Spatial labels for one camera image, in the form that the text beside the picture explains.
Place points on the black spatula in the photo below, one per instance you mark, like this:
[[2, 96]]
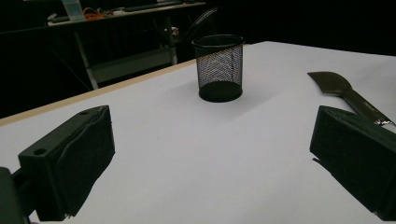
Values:
[[330, 82]]

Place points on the black chair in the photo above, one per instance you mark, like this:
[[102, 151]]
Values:
[[200, 20]]

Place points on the translucent plastic container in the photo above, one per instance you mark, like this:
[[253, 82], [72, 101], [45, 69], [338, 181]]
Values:
[[73, 11]]

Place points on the desk with white legs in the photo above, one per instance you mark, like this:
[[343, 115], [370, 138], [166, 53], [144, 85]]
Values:
[[134, 63]]

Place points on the black mesh pen holder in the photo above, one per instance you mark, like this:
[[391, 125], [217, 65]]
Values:
[[220, 93]]

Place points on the white table cover sheet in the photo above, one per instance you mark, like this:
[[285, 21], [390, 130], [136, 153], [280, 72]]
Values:
[[202, 155]]

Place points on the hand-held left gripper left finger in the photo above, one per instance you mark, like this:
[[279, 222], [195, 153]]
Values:
[[77, 161]]

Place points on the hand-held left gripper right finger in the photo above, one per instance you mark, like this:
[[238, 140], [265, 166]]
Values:
[[358, 161]]

